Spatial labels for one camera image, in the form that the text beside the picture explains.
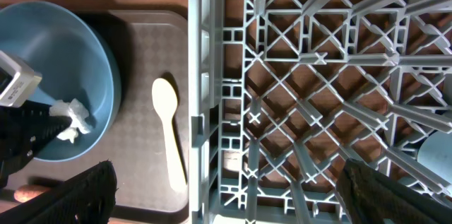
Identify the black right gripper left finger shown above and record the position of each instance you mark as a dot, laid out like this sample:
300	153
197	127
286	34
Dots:
88	197

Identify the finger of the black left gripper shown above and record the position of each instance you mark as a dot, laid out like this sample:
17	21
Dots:
25	131

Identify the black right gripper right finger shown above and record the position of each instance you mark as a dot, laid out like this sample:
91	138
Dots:
371	197

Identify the white tissue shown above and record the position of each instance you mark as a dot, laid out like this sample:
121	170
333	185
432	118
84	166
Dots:
77	113

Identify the light blue plastic cup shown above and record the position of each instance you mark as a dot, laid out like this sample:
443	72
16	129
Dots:
435	154

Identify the grey plastic dishwasher rack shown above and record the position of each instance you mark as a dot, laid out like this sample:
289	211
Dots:
283	92

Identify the orange carrot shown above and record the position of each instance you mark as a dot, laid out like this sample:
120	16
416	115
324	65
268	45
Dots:
28	192

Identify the dark brown serving tray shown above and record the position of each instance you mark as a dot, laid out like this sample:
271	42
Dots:
147	45

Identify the dark blue plate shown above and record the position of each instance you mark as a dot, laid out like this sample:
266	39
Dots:
75	63

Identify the pale yellow plastic spoon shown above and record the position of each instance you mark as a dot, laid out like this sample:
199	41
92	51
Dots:
165	104

